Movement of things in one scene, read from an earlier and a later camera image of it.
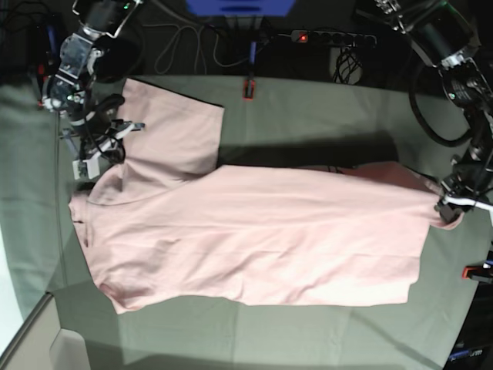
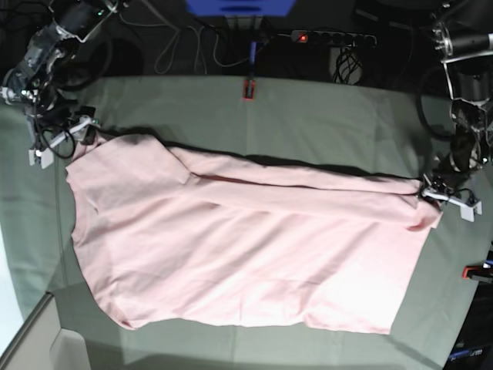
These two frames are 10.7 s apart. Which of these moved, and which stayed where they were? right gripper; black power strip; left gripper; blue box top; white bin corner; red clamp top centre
Moved: right gripper; left gripper
Stayed: white bin corner; red clamp top centre; black power strip; blue box top
